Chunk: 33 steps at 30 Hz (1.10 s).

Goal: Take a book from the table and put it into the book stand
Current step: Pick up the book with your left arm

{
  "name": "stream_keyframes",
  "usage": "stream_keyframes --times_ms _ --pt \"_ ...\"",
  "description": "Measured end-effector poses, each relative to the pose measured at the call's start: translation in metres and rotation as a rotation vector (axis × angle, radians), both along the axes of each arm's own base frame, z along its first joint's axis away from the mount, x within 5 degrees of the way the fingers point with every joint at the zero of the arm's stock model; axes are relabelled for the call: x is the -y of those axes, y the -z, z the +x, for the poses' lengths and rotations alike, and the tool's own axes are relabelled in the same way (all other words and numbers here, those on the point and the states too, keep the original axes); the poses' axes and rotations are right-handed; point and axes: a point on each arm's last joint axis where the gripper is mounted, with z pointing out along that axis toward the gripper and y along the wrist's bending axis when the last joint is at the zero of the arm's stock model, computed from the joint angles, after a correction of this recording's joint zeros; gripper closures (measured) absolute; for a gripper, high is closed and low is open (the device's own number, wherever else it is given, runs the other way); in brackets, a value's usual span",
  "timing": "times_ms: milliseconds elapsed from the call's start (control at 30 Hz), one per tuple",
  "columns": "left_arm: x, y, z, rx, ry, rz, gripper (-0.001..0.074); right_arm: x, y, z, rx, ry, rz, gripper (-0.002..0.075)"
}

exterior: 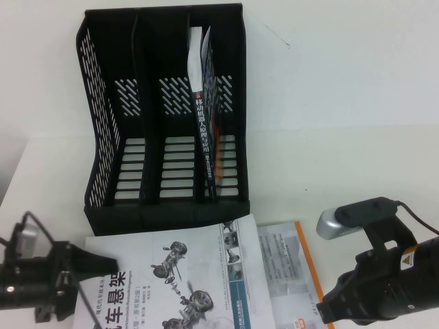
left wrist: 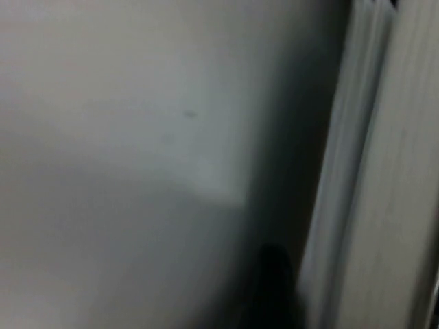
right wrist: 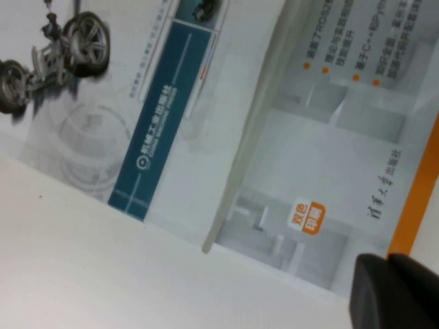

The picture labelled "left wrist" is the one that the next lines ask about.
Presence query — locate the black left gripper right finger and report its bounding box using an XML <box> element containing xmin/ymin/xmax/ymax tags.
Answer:
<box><xmin>432</xmin><ymin>279</ymin><xmax>439</xmax><ymax>329</ymax></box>

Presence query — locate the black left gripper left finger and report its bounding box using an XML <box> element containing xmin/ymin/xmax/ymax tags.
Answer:
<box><xmin>239</xmin><ymin>242</ymin><xmax>305</xmax><ymax>329</ymax></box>

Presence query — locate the white car suspension book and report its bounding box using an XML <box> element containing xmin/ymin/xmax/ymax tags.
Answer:
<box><xmin>298</xmin><ymin>0</ymin><xmax>439</xmax><ymax>329</ymax></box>

